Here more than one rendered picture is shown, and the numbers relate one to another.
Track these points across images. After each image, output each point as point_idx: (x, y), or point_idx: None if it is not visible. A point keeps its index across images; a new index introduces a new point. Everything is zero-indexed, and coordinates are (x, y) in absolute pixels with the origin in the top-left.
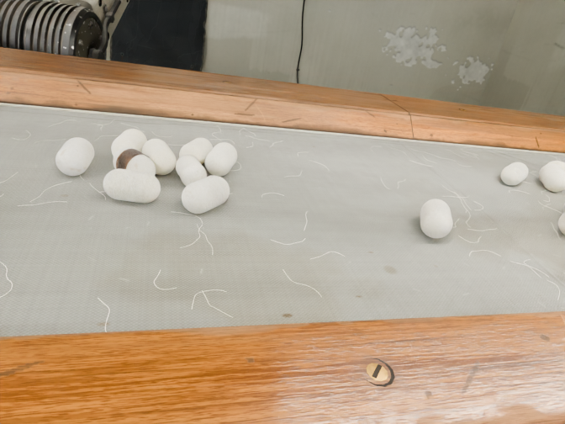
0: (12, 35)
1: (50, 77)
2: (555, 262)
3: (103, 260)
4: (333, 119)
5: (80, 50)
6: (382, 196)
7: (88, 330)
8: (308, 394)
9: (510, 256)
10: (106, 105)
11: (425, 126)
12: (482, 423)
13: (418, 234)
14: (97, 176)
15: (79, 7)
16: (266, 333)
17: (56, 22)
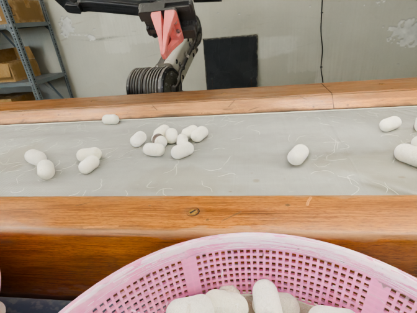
0: (138, 86)
1: (141, 105)
2: (372, 176)
3: (133, 177)
4: (278, 104)
5: (166, 87)
6: (282, 145)
7: None
8: (161, 216)
9: (341, 173)
10: (163, 114)
11: (343, 100)
12: (220, 230)
13: (288, 163)
14: None
15: (165, 68)
16: (161, 198)
17: (155, 76)
